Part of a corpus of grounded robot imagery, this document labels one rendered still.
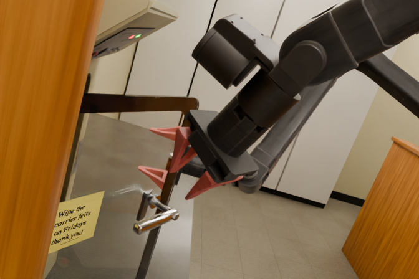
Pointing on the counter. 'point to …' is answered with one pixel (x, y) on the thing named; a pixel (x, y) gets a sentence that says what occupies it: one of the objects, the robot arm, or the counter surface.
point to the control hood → (131, 14)
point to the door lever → (141, 226)
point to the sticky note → (75, 220)
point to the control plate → (120, 39)
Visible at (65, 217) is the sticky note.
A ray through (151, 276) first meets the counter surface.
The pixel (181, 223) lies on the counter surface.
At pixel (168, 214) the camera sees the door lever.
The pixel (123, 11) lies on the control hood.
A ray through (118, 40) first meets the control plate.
